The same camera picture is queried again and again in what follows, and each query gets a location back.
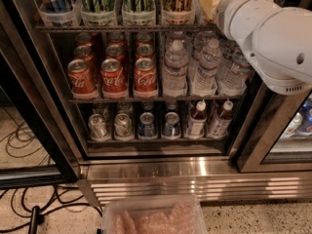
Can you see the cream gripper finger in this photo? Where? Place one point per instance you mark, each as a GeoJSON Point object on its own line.
{"type": "Point", "coordinates": [209, 9]}

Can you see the silver can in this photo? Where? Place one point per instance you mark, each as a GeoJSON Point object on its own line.
{"type": "Point", "coordinates": [98, 129]}
{"type": "Point", "coordinates": [123, 127]}

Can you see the middle wire shelf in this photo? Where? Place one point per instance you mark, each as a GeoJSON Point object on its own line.
{"type": "Point", "coordinates": [137, 99]}

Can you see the front right water bottle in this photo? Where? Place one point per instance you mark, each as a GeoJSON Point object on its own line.
{"type": "Point", "coordinates": [234, 72]}

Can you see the blue can front left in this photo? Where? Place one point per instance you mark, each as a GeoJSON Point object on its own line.
{"type": "Point", "coordinates": [146, 125]}

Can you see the front right coca-cola can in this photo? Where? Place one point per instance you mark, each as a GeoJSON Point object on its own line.
{"type": "Point", "coordinates": [145, 75]}

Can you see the clear plastic bin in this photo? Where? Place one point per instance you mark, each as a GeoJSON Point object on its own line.
{"type": "Point", "coordinates": [165, 214]}

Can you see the front left coca-cola can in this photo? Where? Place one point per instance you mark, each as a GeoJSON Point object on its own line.
{"type": "Point", "coordinates": [81, 77]}

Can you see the blue can behind right door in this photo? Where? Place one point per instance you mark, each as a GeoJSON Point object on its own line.
{"type": "Point", "coordinates": [305, 127]}

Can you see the wire shelf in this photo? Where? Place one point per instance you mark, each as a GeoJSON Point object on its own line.
{"type": "Point", "coordinates": [127, 28]}
{"type": "Point", "coordinates": [137, 99]}

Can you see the silver can front right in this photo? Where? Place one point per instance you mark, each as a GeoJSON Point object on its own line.
{"type": "Point", "coordinates": [123, 127]}

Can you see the water bottle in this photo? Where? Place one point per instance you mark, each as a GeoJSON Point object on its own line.
{"type": "Point", "coordinates": [208, 55]}
{"type": "Point", "coordinates": [234, 72]}
{"type": "Point", "coordinates": [175, 69]}

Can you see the front middle coca-cola can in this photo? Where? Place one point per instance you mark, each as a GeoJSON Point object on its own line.
{"type": "Point", "coordinates": [113, 78]}

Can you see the front left water bottle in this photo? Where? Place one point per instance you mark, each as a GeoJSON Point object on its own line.
{"type": "Point", "coordinates": [175, 69]}

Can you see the brown tea bottle left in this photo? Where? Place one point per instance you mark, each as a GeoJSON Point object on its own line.
{"type": "Point", "coordinates": [196, 120]}

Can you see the front middle water bottle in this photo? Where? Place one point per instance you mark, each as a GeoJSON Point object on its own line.
{"type": "Point", "coordinates": [208, 55]}

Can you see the coca-cola can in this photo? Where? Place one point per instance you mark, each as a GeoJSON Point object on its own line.
{"type": "Point", "coordinates": [81, 77]}
{"type": "Point", "coordinates": [145, 75]}
{"type": "Point", "coordinates": [113, 78]}

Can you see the brown tea bottle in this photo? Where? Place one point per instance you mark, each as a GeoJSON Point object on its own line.
{"type": "Point", "coordinates": [196, 120]}
{"type": "Point", "coordinates": [220, 119]}

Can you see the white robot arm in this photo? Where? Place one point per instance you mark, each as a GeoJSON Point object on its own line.
{"type": "Point", "coordinates": [276, 41]}

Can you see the blue can front right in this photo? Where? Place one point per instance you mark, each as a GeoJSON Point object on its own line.
{"type": "Point", "coordinates": [171, 127]}

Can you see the brown tea bottle right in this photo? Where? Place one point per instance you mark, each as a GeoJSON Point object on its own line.
{"type": "Point", "coordinates": [220, 119]}

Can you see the stainless fridge base grille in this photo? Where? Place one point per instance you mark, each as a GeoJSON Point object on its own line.
{"type": "Point", "coordinates": [208, 178]}

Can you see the silver can front left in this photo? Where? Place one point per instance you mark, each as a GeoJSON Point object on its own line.
{"type": "Point", "coordinates": [98, 129]}

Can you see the top wire shelf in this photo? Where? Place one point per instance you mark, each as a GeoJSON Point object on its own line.
{"type": "Point", "coordinates": [127, 28]}

